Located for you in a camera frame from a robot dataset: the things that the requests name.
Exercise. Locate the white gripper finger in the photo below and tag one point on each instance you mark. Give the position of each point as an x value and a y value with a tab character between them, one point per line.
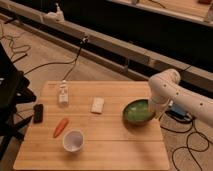
158	115

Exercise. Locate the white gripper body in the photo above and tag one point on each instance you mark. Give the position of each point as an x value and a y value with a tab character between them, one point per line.
157	108

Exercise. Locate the green ceramic bowl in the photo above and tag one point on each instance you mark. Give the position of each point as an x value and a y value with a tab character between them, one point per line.
137	112

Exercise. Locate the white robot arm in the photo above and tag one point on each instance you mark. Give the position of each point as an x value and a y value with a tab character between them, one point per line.
165	88

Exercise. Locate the blue power box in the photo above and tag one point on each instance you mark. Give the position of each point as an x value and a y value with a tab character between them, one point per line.
177	111

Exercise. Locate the white sponge block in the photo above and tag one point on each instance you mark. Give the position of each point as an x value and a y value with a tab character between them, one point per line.
97	105

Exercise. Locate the white plastic cup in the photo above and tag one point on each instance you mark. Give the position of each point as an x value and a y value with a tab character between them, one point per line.
73	141

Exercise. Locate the small clear bottle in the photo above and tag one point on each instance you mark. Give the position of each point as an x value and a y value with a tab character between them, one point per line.
63	96

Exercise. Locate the orange carrot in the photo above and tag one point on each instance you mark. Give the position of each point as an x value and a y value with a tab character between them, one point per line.
60	127

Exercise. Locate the black rectangular block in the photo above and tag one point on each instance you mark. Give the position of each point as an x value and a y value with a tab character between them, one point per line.
38	113

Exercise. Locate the long metal rail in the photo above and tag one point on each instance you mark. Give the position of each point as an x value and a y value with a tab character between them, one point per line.
155	38

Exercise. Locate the white clamp on rail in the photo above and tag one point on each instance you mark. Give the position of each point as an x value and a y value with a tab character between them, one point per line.
58	15

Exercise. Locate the black chair frame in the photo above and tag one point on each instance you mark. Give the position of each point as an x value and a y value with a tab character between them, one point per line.
13	90

